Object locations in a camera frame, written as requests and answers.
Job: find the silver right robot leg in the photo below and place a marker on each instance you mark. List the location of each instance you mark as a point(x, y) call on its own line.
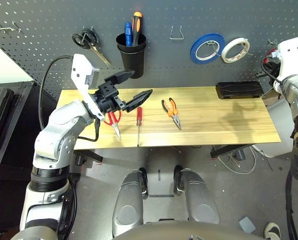
point(198, 200)

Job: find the orange black needle-nose pliers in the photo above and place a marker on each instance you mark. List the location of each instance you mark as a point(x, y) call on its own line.
point(173, 115)

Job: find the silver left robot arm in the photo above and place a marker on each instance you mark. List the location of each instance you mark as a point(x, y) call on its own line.
point(61, 130)

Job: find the grey foot pedal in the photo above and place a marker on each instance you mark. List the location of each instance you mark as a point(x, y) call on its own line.
point(246, 225)

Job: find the black white shoe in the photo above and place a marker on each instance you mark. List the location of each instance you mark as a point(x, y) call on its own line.
point(272, 231)

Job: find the silver robot leg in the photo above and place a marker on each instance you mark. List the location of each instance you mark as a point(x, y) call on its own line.
point(198, 200)
point(128, 200)

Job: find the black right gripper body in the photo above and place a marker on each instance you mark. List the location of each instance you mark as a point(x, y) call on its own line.
point(272, 65)

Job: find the blue tape roll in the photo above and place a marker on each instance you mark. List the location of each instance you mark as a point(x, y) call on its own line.
point(194, 55)

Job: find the black cabinet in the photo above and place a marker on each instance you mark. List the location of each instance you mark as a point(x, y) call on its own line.
point(26, 112)

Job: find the dark grey pegboard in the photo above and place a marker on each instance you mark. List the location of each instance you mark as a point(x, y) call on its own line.
point(51, 15)

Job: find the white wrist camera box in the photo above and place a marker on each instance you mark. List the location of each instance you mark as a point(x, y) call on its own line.
point(79, 70)
point(291, 57)

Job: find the black plastic cup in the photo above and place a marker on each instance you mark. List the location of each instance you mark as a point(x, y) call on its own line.
point(133, 60)

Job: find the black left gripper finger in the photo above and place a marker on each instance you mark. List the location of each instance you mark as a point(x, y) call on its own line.
point(138, 100)
point(121, 77)

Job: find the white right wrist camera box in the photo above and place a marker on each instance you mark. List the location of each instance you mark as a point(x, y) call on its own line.
point(291, 57)

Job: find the black ribbed hard case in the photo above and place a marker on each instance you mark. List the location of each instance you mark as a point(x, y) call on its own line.
point(1, 117)

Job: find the silver left robot leg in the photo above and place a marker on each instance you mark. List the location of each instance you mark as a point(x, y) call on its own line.
point(128, 200)

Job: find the black plastic tool case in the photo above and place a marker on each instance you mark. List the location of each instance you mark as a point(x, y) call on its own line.
point(239, 90)

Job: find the white tape roll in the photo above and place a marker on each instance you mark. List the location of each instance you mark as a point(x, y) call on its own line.
point(225, 56)

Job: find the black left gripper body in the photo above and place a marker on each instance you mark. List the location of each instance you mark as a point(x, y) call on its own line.
point(106, 100)

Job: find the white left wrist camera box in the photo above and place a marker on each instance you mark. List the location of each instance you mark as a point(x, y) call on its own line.
point(79, 70)

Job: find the metal double peg hook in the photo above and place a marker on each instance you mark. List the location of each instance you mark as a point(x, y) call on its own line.
point(7, 29)

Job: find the grey robot torso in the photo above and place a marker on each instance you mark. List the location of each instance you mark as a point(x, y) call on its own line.
point(188, 232)

